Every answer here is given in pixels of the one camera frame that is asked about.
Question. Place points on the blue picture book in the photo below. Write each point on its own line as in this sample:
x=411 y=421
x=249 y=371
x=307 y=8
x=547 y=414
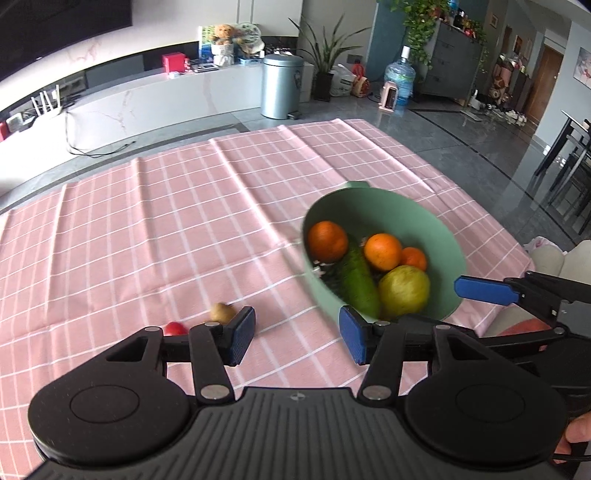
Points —
x=206 y=44

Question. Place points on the white marble television cabinet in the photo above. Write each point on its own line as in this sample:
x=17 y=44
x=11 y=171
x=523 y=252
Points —
x=161 y=106

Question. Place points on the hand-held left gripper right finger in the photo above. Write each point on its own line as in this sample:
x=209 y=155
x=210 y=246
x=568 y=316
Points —
x=354 y=334

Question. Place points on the black dining chairs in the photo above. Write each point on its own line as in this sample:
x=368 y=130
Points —
x=570 y=166

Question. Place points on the small brown fruit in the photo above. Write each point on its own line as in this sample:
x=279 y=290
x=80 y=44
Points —
x=221 y=313

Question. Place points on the green cucumber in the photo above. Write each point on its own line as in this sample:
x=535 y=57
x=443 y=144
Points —
x=358 y=277

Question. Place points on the grey drawer cabinet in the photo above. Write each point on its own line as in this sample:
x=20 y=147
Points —
x=455 y=60

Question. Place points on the pink small heater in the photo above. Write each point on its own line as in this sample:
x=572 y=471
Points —
x=388 y=97

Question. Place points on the small orange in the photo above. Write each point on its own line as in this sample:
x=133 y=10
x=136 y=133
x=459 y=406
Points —
x=415 y=259

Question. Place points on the red box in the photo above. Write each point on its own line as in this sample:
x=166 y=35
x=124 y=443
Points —
x=173 y=63

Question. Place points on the brown wooden door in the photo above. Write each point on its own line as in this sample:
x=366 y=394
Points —
x=545 y=83

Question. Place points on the round paper fan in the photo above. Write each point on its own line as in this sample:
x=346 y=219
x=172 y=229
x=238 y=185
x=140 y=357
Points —
x=249 y=37

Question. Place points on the white router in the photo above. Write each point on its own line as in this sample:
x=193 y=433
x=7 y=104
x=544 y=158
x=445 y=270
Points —
x=48 y=110

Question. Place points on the small red tomato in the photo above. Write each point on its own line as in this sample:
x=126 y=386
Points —
x=174 y=328

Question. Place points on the red fabric seat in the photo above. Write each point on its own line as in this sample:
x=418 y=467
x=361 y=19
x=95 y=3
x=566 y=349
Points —
x=524 y=327

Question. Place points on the yellow-green pear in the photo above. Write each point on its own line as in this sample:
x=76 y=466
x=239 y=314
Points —
x=404 y=293

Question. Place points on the large orange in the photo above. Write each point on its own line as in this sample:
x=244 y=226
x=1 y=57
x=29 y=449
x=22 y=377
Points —
x=328 y=241
x=382 y=251

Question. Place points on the green colander bowl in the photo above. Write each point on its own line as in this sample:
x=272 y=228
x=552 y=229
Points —
x=415 y=212

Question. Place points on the pink checked tablecloth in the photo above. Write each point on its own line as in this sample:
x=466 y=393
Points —
x=138 y=230

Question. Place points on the brown teddy bear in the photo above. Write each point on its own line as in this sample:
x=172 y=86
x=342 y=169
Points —
x=223 y=33

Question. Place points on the blue water bottle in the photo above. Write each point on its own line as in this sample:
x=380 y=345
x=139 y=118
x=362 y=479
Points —
x=400 y=78

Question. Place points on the blue-grey metal trash can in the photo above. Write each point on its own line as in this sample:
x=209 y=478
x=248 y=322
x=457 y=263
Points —
x=280 y=87

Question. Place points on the white plastic bag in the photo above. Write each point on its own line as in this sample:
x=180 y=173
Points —
x=342 y=81

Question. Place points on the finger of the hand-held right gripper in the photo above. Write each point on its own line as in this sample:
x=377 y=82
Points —
x=485 y=290
x=531 y=339

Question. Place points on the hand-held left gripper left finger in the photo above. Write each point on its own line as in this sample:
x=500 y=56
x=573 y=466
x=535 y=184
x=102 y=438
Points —
x=240 y=337

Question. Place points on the person's right hand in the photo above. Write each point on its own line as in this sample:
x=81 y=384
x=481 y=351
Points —
x=577 y=434

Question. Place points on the trailing green vine plant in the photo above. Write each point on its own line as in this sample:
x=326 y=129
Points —
x=420 y=27

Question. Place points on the black flat television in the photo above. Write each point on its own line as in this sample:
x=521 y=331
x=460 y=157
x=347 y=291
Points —
x=55 y=27

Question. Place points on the white flower vase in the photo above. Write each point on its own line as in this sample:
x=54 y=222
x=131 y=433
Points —
x=224 y=55

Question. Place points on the white cushion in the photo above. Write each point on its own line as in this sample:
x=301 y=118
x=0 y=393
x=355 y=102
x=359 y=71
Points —
x=547 y=258

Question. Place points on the long-leaf plant in black pot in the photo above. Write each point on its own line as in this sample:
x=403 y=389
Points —
x=323 y=83

